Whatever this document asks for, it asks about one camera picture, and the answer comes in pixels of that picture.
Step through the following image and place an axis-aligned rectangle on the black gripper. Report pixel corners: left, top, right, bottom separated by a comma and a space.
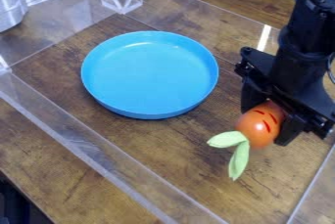
235, 25, 335, 147

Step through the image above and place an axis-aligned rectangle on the orange toy carrot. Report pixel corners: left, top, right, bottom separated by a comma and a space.
206, 101, 285, 181

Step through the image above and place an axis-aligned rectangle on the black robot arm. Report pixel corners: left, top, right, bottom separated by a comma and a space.
236, 0, 335, 146

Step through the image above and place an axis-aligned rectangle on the blue round tray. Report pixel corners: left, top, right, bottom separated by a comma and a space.
82, 31, 218, 119

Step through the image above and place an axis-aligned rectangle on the clear acrylic enclosure panel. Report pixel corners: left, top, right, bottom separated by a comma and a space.
0, 56, 228, 224

